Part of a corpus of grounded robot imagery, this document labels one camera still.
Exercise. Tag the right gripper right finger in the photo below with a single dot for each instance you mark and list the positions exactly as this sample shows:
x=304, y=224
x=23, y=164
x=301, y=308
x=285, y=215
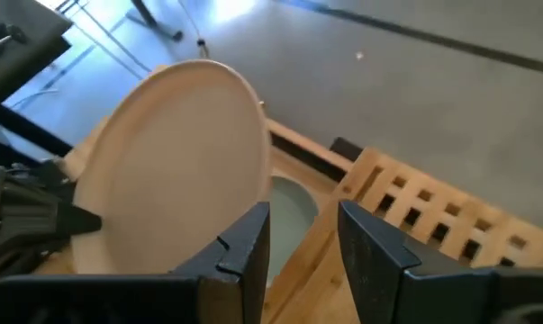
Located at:
x=379, y=279

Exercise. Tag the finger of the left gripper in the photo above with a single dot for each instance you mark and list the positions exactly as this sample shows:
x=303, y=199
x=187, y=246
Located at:
x=75, y=220

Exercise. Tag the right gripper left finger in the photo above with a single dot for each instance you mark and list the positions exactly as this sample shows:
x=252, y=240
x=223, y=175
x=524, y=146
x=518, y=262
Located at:
x=235, y=252

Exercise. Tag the pale teal plate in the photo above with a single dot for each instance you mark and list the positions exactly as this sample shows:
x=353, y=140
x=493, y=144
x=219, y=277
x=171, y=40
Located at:
x=293, y=211

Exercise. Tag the beige grey plate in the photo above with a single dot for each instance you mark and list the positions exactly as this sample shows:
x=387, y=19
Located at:
x=176, y=171

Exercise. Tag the wooden slatted shelf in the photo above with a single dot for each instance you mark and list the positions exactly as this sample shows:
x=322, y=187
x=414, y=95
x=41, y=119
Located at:
x=411, y=189

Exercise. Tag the grey side desk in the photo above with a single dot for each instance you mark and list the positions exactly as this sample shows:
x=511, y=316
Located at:
x=41, y=27

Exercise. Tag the black clamp knob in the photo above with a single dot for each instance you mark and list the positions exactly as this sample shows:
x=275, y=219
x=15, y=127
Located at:
x=202, y=48

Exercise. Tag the black stand leg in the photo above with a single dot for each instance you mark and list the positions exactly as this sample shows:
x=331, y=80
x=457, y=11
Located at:
x=156, y=22

